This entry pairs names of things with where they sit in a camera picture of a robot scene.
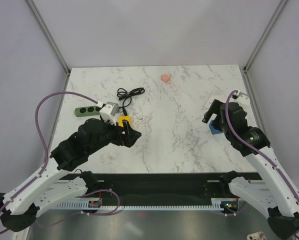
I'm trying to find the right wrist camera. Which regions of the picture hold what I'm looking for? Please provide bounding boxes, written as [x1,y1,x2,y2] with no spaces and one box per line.
[232,90,250,107]

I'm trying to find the white cable duct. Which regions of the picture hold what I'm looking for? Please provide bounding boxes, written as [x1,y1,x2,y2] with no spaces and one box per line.
[52,198,236,211]

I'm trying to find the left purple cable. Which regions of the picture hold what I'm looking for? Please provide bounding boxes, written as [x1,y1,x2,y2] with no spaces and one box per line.
[0,91,103,236]

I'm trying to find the green power strip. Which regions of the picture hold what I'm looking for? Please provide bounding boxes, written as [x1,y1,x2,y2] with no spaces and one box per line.
[74,106,100,118]

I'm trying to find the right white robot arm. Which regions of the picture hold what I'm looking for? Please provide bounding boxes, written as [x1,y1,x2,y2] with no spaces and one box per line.
[202,99,299,240]

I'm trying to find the blue cube socket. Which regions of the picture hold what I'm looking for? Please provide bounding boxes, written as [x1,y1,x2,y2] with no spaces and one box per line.
[208,120,223,135]

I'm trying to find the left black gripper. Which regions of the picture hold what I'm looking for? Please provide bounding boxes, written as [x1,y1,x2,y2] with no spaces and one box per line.
[87,116,141,156]

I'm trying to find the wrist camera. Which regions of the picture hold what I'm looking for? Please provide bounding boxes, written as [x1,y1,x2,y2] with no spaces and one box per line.
[99,102,120,126]
[232,90,250,107]

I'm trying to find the black coiled cable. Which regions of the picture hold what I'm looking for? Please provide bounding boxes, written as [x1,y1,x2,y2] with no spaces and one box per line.
[116,87,145,115]

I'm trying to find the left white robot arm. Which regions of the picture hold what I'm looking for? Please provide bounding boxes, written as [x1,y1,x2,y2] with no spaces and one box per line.
[0,118,142,232]

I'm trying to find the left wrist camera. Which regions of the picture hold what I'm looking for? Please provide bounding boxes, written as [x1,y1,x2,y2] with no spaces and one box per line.
[99,102,120,126]

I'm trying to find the white triangular power strip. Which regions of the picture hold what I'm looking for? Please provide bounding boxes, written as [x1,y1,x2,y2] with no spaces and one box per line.
[202,94,215,111]

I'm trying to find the yellow cube socket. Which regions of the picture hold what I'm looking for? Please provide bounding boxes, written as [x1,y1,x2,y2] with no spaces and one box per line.
[118,115,132,127]

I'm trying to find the pink cube block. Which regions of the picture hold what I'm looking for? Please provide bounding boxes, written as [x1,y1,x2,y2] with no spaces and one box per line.
[161,74,171,83]

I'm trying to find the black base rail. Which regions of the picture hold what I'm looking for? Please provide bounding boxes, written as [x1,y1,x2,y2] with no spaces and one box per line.
[59,171,265,207]

